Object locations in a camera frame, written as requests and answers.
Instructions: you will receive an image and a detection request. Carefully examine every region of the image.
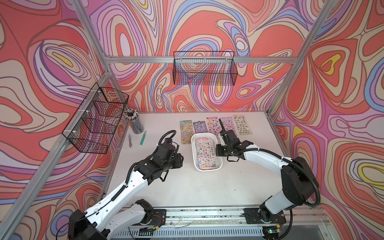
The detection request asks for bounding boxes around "purple pink sticker sheet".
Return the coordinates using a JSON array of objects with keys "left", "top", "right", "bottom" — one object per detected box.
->
[{"left": 220, "top": 117, "right": 238, "bottom": 136}]

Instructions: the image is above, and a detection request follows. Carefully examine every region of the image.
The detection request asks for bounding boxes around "blue grey pen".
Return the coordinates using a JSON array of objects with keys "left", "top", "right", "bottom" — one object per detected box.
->
[{"left": 128, "top": 134, "right": 133, "bottom": 148}]

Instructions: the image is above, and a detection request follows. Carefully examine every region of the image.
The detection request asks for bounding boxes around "mesh pen cup with pens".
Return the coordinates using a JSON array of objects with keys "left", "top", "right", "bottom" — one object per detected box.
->
[{"left": 124, "top": 109, "right": 145, "bottom": 134}]

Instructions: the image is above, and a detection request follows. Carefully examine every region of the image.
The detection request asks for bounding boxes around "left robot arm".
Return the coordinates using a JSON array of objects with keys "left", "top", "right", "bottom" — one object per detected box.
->
[{"left": 68, "top": 130, "right": 184, "bottom": 240}]

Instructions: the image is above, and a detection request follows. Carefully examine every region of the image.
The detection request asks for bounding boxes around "green beige sticker sheet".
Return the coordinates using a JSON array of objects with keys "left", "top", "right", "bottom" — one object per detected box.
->
[{"left": 233, "top": 115, "right": 253, "bottom": 135}]

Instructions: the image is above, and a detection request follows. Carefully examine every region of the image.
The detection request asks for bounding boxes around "black wire basket wall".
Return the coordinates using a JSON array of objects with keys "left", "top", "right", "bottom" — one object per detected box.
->
[
  {"left": 62, "top": 83, "right": 129, "bottom": 154},
  {"left": 173, "top": 50, "right": 238, "bottom": 86}
]

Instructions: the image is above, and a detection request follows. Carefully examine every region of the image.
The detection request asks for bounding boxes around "green panda sticker sheet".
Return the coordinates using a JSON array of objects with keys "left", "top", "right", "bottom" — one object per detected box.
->
[{"left": 180, "top": 120, "right": 194, "bottom": 144}]

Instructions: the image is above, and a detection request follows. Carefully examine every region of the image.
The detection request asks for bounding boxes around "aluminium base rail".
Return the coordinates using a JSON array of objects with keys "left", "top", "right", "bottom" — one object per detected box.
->
[{"left": 83, "top": 205, "right": 328, "bottom": 239}]

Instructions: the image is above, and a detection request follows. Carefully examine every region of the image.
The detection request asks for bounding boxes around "dark bonbon drop sticker sheet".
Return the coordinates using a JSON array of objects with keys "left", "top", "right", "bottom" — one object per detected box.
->
[{"left": 193, "top": 121, "right": 209, "bottom": 134}]

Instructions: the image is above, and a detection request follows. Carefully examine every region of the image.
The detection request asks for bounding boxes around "green marker pen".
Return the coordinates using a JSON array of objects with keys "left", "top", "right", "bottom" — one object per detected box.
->
[{"left": 140, "top": 130, "right": 147, "bottom": 146}]

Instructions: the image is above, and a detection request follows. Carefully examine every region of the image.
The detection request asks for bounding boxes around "pink cat sticker sheet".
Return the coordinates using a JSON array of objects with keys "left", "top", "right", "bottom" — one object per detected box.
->
[{"left": 207, "top": 117, "right": 222, "bottom": 137}]

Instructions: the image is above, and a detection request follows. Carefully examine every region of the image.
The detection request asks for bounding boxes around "white plastic storage box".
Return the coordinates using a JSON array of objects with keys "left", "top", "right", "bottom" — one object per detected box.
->
[{"left": 191, "top": 133, "right": 223, "bottom": 172}]

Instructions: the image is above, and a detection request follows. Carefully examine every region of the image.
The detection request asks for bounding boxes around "black wire basket back wall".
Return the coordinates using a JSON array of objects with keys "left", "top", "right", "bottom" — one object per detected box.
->
[{"left": 173, "top": 50, "right": 238, "bottom": 86}]

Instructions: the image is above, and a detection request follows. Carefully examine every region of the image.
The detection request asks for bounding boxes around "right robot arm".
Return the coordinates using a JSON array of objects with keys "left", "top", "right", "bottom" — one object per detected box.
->
[{"left": 216, "top": 123, "right": 321, "bottom": 240}]

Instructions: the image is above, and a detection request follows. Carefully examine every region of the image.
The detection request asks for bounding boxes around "pink food sticker sheet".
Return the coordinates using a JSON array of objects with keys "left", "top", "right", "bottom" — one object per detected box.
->
[{"left": 195, "top": 137, "right": 217, "bottom": 171}]

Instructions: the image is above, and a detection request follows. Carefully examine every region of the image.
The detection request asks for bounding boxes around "black wire basket left wall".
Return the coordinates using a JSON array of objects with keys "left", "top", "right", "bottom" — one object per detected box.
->
[{"left": 62, "top": 83, "right": 129, "bottom": 154}]

